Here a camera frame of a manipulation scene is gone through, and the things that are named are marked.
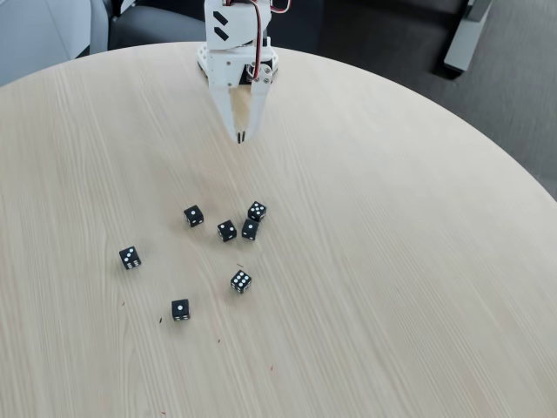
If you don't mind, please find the grey table leg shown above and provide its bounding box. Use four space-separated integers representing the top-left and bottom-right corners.
443 0 493 73

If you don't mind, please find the dark grey chair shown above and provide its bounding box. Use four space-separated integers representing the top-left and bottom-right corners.
107 3 208 51

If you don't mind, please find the white cabinet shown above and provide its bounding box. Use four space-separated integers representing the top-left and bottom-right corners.
0 0 110 87

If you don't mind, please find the dark upholstered bench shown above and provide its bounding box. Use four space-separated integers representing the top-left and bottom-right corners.
278 0 463 80

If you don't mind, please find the black die with white pips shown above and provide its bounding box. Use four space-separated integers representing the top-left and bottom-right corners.
247 200 268 223
241 218 261 242
183 205 205 228
171 298 191 322
217 219 238 244
230 269 253 295
118 246 142 271

